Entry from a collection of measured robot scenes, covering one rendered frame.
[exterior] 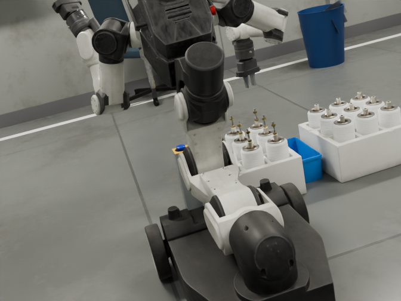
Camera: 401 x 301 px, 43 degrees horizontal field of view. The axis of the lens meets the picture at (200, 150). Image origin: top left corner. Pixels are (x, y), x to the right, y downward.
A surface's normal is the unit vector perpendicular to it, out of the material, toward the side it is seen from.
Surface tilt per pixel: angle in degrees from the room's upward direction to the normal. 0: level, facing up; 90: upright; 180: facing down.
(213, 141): 115
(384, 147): 90
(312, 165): 92
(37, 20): 90
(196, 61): 38
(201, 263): 0
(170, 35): 53
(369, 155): 90
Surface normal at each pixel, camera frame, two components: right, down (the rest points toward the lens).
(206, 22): 0.04, -0.31
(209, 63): -0.01, -0.54
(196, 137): 0.31, 0.66
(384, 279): -0.20, -0.92
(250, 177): 0.23, 0.30
